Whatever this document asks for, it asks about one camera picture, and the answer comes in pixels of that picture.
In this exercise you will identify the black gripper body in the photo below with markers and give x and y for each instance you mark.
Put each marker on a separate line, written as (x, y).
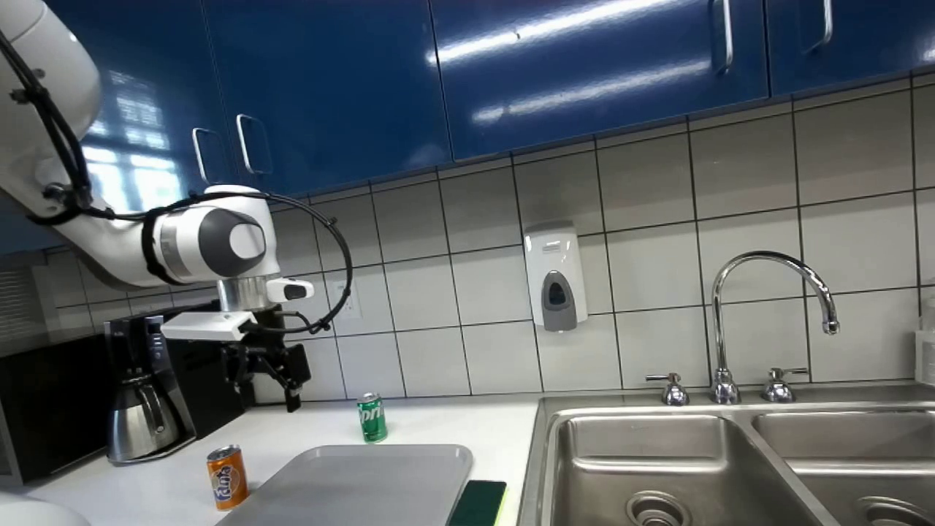
(279, 352)

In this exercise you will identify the green soda can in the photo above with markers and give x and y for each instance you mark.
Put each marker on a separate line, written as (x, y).
(371, 418)

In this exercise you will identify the orange soda can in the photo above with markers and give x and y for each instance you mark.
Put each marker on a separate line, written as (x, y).
(225, 479)

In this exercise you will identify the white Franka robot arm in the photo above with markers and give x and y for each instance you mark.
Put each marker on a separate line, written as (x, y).
(117, 244)

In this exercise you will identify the grey plastic tray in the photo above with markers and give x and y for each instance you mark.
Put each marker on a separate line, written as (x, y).
(360, 485)

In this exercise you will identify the black coffee maker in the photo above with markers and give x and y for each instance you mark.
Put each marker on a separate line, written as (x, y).
(199, 390)

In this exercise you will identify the black box appliance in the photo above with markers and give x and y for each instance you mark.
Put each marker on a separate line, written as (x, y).
(54, 409)

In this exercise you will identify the green sponge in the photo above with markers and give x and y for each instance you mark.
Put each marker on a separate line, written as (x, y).
(479, 503)

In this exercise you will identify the white rounded object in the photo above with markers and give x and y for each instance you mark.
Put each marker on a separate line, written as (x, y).
(38, 512)

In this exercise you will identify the blue cabinet door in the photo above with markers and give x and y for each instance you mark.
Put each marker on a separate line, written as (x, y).
(602, 89)
(148, 60)
(332, 89)
(867, 47)

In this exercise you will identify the stainless steel double sink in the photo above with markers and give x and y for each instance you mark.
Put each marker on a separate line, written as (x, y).
(682, 468)

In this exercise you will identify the chrome gooseneck faucet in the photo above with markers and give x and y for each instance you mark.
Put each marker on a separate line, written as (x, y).
(720, 330)

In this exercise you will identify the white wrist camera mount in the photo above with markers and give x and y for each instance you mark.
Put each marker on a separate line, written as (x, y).
(206, 325)

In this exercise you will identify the white wall soap dispenser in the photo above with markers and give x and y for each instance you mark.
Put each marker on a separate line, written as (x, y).
(555, 278)

